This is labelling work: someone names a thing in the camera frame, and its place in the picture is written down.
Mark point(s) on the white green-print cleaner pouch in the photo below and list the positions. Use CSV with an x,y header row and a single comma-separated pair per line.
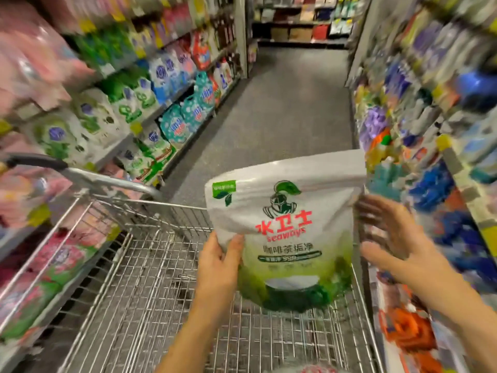
x,y
287,229

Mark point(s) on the cluster of blue cleaner bottles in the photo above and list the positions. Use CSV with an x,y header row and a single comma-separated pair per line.
x,y
450,213

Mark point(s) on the grey shopping cart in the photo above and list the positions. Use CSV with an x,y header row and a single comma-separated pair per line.
x,y
132,307

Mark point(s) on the row of green white pouches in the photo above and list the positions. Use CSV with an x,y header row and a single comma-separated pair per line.
x,y
101,112

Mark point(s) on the distant store shelving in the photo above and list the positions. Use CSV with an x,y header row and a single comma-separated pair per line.
x,y
303,23

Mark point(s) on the row of purple cleaner bottles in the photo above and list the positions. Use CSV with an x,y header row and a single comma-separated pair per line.
x,y
374,124

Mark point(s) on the person's right hand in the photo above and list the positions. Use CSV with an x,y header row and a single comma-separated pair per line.
x,y
404,248

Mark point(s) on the person's right forearm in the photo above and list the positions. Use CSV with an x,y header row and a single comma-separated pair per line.
x,y
466,314

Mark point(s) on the store shelving with refill pouches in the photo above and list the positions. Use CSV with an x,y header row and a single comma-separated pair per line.
x,y
93,143

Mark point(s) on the person's left forearm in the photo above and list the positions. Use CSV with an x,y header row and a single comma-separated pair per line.
x,y
198,342

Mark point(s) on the cluster of orange trigger sprayers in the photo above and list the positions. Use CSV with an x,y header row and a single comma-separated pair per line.
x,y
408,334

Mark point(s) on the row of teal blue pouches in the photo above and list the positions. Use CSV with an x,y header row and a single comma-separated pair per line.
x,y
190,101

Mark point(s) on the person's left hand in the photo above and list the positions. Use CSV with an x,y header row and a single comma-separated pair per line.
x,y
217,272

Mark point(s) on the stack of pink detergent pouches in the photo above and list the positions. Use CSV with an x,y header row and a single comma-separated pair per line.
x,y
31,66

